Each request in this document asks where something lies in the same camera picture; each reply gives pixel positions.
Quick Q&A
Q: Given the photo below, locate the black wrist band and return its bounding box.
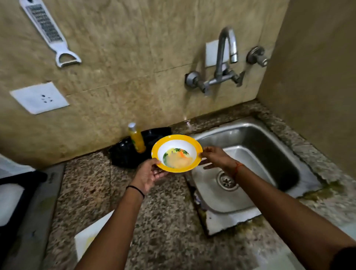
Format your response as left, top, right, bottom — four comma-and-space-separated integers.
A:
126, 185, 146, 200

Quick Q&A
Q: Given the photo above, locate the person's right forearm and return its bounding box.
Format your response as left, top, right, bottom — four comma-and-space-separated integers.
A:
232, 165, 356, 270

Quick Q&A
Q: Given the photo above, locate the chrome wall tap valve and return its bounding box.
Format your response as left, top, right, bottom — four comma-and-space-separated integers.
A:
246, 46, 269, 67

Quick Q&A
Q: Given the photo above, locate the white cutting board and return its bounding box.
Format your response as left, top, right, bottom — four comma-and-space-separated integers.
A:
74, 210, 132, 262

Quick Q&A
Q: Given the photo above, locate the white metal grater peeler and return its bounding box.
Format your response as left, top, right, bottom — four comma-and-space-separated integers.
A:
19, 0, 82, 68

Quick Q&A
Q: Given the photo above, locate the yellow rimmed white bowl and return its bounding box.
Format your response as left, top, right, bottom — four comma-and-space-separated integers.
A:
151, 135, 203, 173

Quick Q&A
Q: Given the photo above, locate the black plastic tray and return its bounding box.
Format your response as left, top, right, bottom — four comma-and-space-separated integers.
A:
108, 127, 173, 169

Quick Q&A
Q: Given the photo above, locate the person's right hand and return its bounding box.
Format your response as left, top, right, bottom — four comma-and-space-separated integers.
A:
199, 146, 240, 176

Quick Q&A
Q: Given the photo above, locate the red wrist thread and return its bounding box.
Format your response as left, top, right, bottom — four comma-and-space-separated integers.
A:
233, 162, 245, 180

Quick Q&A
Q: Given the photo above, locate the stainless steel sink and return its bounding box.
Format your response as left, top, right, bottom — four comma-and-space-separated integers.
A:
184, 117, 323, 236

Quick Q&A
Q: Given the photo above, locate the gas stove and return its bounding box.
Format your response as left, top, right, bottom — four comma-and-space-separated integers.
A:
0, 154, 66, 270

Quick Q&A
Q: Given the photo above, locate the white wall plate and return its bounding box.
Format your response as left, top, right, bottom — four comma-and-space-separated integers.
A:
205, 39, 230, 67

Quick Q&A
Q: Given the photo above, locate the yellow liquid soap bottle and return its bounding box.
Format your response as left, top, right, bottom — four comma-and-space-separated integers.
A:
128, 122, 146, 154

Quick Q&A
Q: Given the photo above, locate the chrome wall faucet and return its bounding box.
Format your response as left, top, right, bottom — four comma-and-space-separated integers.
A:
185, 27, 246, 94

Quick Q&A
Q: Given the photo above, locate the white wall socket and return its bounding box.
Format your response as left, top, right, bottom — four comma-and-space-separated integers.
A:
10, 81, 70, 115

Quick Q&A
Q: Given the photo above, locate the sink drain strainer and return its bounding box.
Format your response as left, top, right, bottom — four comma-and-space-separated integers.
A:
216, 171, 239, 192

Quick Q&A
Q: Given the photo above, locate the person's left hand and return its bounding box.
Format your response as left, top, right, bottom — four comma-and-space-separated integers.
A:
131, 158, 169, 195

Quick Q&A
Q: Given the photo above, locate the person's left forearm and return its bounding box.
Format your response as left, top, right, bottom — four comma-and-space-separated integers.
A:
73, 186, 145, 270

